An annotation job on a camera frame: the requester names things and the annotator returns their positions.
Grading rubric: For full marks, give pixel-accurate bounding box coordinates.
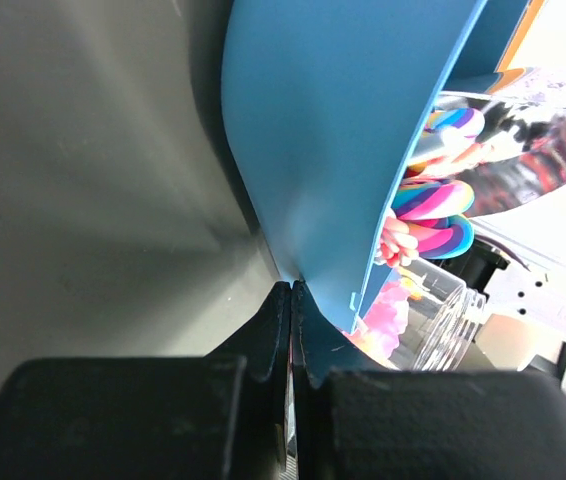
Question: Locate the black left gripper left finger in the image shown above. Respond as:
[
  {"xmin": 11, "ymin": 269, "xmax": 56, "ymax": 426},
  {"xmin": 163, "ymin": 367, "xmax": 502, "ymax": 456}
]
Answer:
[{"xmin": 0, "ymin": 282, "xmax": 291, "ymax": 479}]

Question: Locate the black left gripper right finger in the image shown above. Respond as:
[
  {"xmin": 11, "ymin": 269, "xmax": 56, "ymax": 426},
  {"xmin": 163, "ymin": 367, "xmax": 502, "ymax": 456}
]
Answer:
[{"xmin": 290, "ymin": 282, "xmax": 566, "ymax": 479}]

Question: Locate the blue candy tray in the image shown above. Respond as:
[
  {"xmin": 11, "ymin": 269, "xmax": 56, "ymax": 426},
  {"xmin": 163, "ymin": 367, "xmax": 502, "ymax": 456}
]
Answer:
[{"xmin": 221, "ymin": 1, "xmax": 527, "ymax": 331}]

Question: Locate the silver metal scoop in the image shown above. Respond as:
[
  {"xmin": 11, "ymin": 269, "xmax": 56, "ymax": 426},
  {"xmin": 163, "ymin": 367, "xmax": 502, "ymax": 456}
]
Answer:
[{"xmin": 415, "ymin": 67, "xmax": 566, "ymax": 217}]

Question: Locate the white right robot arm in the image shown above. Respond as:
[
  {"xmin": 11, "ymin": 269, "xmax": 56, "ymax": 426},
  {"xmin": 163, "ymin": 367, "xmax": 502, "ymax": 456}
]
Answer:
[{"xmin": 444, "ymin": 185, "xmax": 566, "ymax": 394}]

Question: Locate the orange candy tray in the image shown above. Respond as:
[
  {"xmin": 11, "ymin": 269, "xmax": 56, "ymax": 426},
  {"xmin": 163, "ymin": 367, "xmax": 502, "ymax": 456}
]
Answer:
[{"xmin": 488, "ymin": 0, "xmax": 546, "ymax": 94}]

